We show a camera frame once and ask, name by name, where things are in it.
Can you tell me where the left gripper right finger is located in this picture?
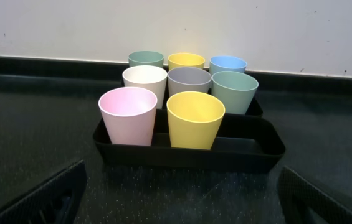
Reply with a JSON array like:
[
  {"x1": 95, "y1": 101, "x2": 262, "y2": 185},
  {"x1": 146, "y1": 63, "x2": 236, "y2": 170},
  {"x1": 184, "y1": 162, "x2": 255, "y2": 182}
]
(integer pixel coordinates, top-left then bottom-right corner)
[{"x1": 277, "y1": 166, "x2": 352, "y2": 224}]

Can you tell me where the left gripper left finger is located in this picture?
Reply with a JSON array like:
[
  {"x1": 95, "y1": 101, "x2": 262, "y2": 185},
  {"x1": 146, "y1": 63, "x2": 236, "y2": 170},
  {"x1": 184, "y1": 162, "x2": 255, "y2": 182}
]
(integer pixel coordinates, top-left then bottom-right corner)
[{"x1": 0, "y1": 160, "x2": 88, "y2": 224}]

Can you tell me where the yellow cup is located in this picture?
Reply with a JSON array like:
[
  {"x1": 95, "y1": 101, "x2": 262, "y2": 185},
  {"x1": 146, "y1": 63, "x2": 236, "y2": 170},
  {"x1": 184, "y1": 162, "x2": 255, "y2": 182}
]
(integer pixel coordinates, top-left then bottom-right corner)
[
  {"x1": 167, "y1": 52, "x2": 206, "y2": 71},
  {"x1": 166, "y1": 91, "x2": 226, "y2": 151}
]

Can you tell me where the black tray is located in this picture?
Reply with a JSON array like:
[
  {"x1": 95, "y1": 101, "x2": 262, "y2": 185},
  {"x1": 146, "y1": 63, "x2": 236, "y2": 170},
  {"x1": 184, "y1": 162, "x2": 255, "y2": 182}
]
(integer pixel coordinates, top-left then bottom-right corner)
[{"x1": 92, "y1": 62, "x2": 287, "y2": 174}]

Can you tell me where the pink cup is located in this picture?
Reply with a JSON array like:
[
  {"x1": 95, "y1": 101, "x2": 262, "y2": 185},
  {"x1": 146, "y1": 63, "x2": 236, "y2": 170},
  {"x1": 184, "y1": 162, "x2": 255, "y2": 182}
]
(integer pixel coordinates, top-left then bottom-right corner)
[{"x1": 98, "y1": 86, "x2": 158, "y2": 147}]

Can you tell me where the green cup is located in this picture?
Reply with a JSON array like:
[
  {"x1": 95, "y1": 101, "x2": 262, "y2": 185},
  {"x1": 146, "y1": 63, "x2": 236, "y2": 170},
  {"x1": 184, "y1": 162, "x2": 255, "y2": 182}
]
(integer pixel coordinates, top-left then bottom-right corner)
[
  {"x1": 211, "y1": 70, "x2": 259, "y2": 115},
  {"x1": 128, "y1": 50, "x2": 165, "y2": 68}
]

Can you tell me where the white cup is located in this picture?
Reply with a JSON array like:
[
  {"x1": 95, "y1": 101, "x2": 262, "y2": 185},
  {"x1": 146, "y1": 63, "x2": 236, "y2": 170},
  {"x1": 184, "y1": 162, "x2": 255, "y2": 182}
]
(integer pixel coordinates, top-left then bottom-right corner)
[{"x1": 121, "y1": 65, "x2": 168, "y2": 110}]

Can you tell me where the blue cup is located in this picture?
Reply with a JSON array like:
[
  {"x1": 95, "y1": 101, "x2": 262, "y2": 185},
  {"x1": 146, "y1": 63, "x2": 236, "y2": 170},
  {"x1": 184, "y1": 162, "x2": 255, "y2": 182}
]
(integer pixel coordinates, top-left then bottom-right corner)
[{"x1": 209, "y1": 55, "x2": 248, "y2": 75}]

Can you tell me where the grey cup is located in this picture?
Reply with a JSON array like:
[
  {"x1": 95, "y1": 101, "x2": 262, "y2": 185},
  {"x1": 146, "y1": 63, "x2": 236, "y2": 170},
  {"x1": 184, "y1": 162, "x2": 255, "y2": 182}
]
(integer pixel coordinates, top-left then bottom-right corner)
[{"x1": 167, "y1": 67, "x2": 212, "y2": 98}]

